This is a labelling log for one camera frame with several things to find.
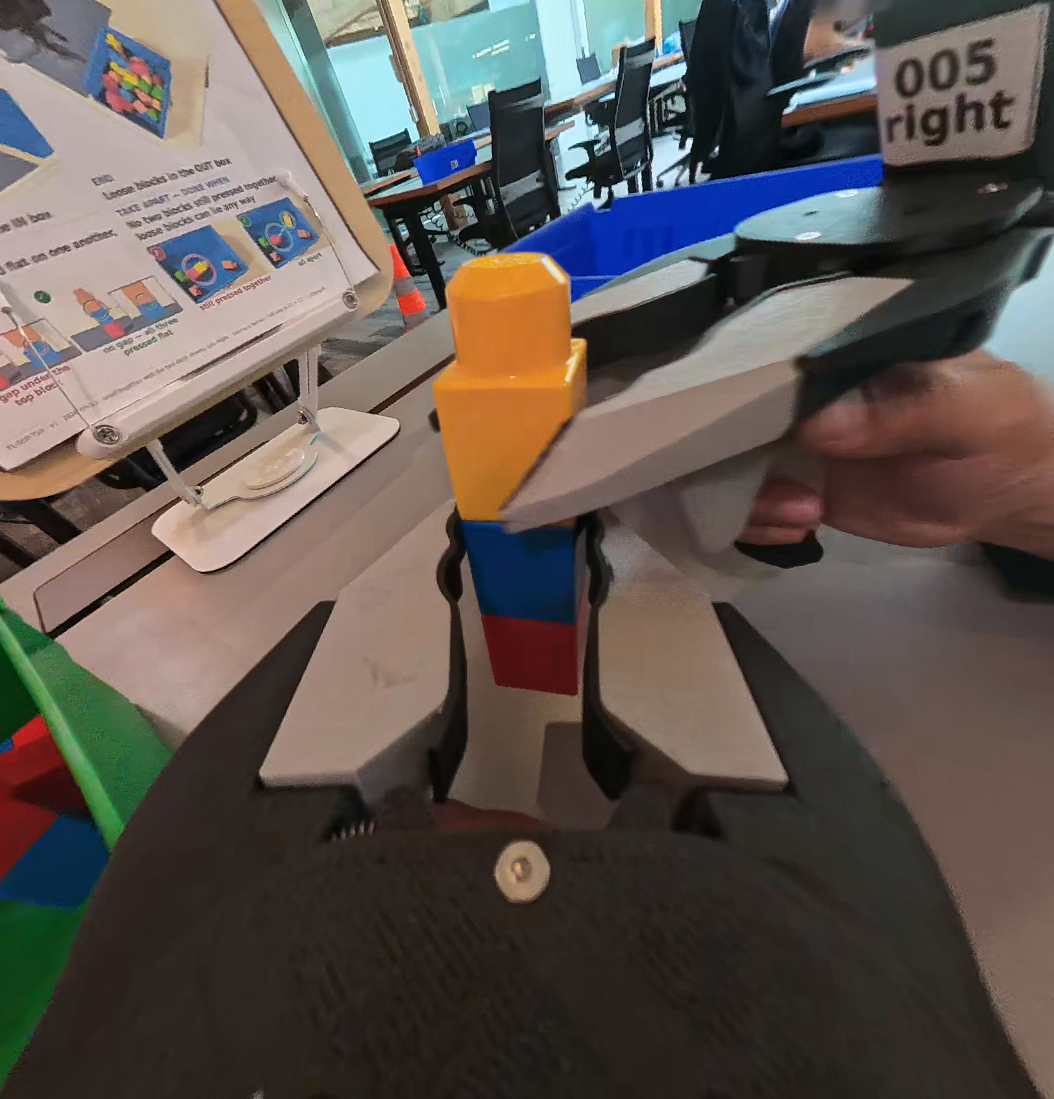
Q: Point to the laminated instruction sheet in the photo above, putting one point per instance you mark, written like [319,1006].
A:
[133,258]

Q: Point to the blue plastic bin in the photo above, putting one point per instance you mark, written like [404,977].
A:
[699,215]
[445,163]

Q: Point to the black office chair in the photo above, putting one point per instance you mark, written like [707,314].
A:
[622,121]
[519,163]

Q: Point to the orange traffic cone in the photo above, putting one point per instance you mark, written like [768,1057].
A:
[407,284]

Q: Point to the wooden document stand white base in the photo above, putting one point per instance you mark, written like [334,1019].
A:
[270,481]

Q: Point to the person's right hand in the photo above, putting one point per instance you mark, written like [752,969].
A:
[939,464]

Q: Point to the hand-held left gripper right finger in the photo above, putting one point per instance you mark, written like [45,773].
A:
[682,687]

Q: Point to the yellow mega block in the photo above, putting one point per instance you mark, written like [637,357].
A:
[510,387]

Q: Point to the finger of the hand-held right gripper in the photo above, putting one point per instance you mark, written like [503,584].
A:
[639,292]
[716,404]

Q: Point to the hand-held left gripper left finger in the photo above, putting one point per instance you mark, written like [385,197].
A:
[364,687]

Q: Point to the green plastic bin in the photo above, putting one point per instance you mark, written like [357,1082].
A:
[81,739]

